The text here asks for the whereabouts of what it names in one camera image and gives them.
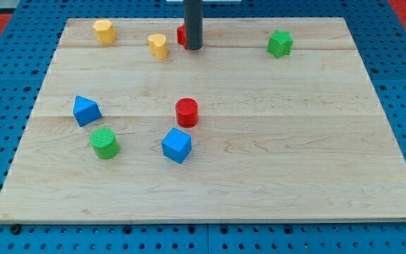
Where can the green star block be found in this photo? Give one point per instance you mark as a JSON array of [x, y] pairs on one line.
[[280, 43]]

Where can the yellow heart block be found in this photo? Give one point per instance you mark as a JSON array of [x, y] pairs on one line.
[[158, 45]]

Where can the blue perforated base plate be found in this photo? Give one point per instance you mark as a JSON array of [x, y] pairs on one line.
[[27, 46]]

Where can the blue triangle block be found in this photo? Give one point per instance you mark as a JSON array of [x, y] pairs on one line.
[[85, 111]]

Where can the wooden board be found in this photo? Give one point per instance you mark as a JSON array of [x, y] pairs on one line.
[[298, 139]]

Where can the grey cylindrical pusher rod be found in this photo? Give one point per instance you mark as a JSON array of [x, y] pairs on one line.
[[193, 14]]

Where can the green cylinder block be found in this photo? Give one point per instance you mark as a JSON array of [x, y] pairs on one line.
[[104, 143]]

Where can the red cylinder block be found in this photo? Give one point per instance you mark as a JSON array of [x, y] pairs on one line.
[[186, 112]]

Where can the red block behind rod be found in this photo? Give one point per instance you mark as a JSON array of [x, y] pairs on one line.
[[181, 36]]

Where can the yellow hexagon block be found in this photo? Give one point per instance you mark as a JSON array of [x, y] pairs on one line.
[[104, 31]]

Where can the blue cube block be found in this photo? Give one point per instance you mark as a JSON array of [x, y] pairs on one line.
[[176, 145]]

